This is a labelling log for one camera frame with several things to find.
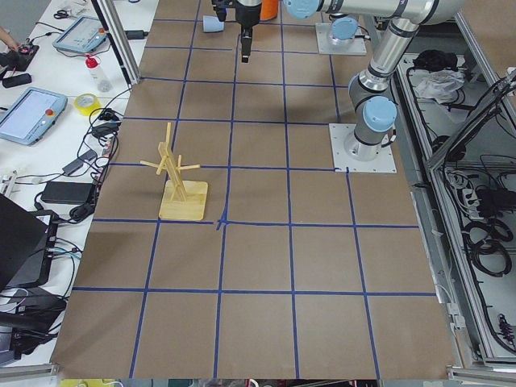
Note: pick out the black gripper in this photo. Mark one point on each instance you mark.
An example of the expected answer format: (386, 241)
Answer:
(247, 14)

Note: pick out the wooden cup tree stand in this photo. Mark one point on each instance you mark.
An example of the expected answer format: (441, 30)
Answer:
(182, 199)

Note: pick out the person hand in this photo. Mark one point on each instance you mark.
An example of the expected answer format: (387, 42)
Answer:
(8, 40)

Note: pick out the orange can-shaped container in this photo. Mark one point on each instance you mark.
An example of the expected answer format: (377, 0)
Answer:
(269, 10)

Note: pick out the red-capped squeeze bottle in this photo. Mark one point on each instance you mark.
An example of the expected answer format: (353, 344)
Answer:
(95, 69)

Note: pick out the teach pendant far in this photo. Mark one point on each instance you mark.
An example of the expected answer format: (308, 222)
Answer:
(85, 35)

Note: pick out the teach pendant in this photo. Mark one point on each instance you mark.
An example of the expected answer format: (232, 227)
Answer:
(85, 35)
(31, 115)

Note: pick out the yellow tape roll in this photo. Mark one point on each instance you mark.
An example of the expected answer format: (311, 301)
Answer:
(87, 103)

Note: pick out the crumpled white cloth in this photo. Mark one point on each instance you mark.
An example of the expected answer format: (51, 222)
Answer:
(441, 86)

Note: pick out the teach pendant near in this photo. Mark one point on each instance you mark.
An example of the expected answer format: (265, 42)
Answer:
(31, 115)

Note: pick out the black power adapter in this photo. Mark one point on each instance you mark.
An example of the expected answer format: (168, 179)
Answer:
(59, 192)

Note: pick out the black laptop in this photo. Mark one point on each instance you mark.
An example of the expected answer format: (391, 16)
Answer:
(27, 238)

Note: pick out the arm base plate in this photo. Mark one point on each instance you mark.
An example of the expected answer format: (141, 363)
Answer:
(329, 45)
(350, 155)

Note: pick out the aluminium frame post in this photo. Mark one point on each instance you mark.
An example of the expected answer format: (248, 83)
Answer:
(112, 25)

